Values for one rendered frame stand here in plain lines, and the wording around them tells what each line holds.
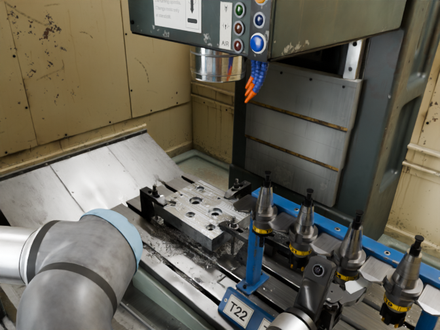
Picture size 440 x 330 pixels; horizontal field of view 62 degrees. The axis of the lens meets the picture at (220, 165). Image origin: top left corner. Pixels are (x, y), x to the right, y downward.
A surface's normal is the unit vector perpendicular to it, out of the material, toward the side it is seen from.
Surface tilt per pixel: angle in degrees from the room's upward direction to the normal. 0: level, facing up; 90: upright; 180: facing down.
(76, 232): 5
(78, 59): 90
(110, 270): 52
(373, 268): 0
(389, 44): 90
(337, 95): 90
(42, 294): 26
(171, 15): 90
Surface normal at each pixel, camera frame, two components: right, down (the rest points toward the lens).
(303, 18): 0.73, 0.33
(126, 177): 0.31, -0.66
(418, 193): -0.69, 0.33
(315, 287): -0.55, -0.13
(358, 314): 0.02, -0.88
